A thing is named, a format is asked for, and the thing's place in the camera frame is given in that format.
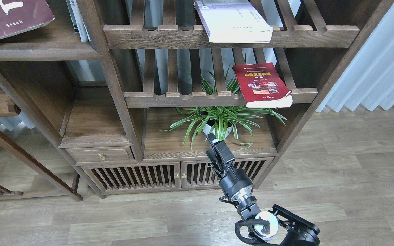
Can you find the red book with photo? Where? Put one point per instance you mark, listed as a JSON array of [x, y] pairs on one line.
[[262, 87]]

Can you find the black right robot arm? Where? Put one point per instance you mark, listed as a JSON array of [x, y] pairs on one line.
[[257, 227]]

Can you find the upright white books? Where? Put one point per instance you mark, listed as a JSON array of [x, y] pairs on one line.
[[77, 20]]

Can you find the white plant pot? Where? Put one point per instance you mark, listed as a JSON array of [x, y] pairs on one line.
[[211, 128]]

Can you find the dark wooden bookshelf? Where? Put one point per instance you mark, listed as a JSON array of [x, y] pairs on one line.
[[117, 94]]

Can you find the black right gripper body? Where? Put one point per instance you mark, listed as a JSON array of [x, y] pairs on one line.
[[236, 185]]

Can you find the white paperback book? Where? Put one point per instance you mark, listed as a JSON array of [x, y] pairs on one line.
[[233, 21]]

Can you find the brass drawer knob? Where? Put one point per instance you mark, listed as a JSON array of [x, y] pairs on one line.
[[101, 156]]

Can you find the green spider plant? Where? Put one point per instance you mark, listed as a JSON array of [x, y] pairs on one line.
[[241, 115]]

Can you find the white curtain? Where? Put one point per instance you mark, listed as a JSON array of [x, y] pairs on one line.
[[369, 79]]

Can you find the maroon book white characters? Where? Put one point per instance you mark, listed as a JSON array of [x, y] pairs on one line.
[[19, 16]]

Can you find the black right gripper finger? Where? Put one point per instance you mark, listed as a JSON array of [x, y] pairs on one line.
[[220, 155]]

